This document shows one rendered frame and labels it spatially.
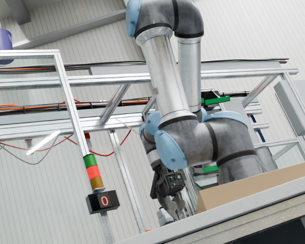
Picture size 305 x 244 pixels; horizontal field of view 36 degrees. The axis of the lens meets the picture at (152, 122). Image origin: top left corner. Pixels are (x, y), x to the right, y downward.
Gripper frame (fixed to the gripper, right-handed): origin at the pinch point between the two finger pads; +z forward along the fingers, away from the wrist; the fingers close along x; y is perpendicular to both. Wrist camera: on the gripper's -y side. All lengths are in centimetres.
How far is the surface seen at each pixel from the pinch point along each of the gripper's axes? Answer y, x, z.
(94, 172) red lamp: -30.9, -11.3, -33.5
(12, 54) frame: -35, -31, -97
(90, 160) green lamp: -31, -11, -39
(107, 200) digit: -30.6, -9.3, -20.9
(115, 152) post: -128, 50, -85
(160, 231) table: 52, -36, 14
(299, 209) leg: 64, -10, 19
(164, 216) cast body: -18.8, 6.3, -6.4
